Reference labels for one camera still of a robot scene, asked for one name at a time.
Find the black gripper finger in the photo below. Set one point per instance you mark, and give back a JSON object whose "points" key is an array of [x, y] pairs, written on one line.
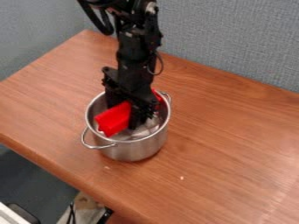
{"points": [[113, 96], [140, 113]]}

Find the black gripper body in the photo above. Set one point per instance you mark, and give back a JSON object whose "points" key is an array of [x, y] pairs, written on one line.
{"points": [[132, 77]]}

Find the red rectangular block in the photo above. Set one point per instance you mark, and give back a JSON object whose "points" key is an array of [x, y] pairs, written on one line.
{"points": [[112, 123]]}

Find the stainless steel pot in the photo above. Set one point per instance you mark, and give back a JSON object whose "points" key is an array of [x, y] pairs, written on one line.
{"points": [[128, 145]]}

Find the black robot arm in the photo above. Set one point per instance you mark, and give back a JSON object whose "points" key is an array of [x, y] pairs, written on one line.
{"points": [[132, 20]]}

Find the white object bottom left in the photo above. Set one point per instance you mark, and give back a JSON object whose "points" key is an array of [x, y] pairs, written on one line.
{"points": [[12, 214]]}

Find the table leg bracket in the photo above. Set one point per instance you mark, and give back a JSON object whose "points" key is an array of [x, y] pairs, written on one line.
{"points": [[85, 211]]}

